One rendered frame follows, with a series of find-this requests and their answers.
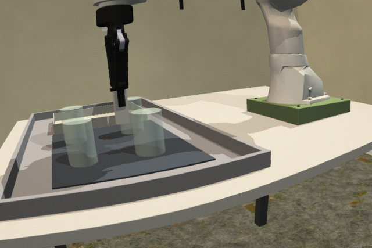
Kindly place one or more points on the clear glass cylinder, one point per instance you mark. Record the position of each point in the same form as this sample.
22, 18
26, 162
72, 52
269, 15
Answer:
71, 112
148, 132
134, 103
80, 142

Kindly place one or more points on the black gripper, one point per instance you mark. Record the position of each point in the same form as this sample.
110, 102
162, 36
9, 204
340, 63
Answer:
114, 18

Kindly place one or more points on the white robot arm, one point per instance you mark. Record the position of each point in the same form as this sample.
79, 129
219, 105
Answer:
292, 81

